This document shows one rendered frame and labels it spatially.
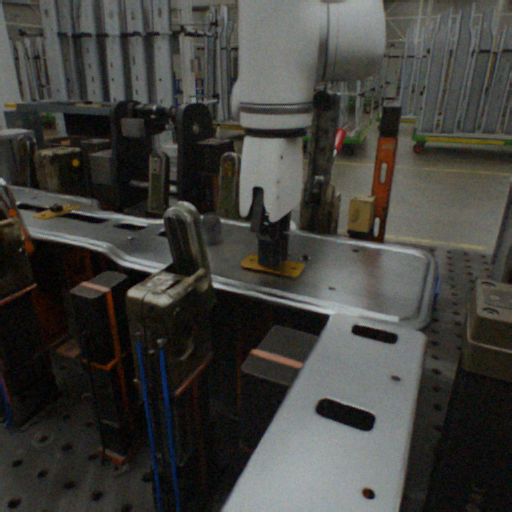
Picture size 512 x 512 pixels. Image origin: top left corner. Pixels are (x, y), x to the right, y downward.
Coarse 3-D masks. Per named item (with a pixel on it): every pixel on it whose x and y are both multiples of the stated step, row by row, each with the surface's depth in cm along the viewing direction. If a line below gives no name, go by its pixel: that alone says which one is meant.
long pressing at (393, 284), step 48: (48, 192) 91; (48, 240) 69; (96, 240) 66; (144, 240) 66; (240, 240) 66; (336, 240) 66; (240, 288) 52; (288, 288) 52; (336, 288) 52; (384, 288) 52; (432, 288) 52
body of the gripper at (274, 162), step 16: (304, 128) 50; (256, 144) 46; (272, 144) 46; (288, 144) 47; (256, 160) 47; (272, 160) 46; (288, 160) 48; (240, 176) 48; (256, 176) 47; (272, 176) 47; (288, 176) 49; (240, 192) 49; (272, 192) 47; (288, 192) 50; (240, 208) 50; (272, 208) 48; (288, 208) 52
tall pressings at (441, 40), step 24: (456, 24) 648; (480, 24) 616; (432, 48) 630; (456, 48) 619; (480, 48) 629; (504, 48) 617; (432, 72) 644; (456, 72) 632; (480, 72) 639; (504, 72) 627; (432, 96) 674; (456, 96) 641; (480, 96) 647; (504, 96) 632; (432, 120) 664; (456, 120) 645
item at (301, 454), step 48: (336, 336) 42; (336, 384) 36; (384, 384) 36; (288, 432) 31; (336, 432) 31; (384, 432) 31; (240, 480) 28; (288, 480) 28; (336, 480) 28; (384, 480) 28
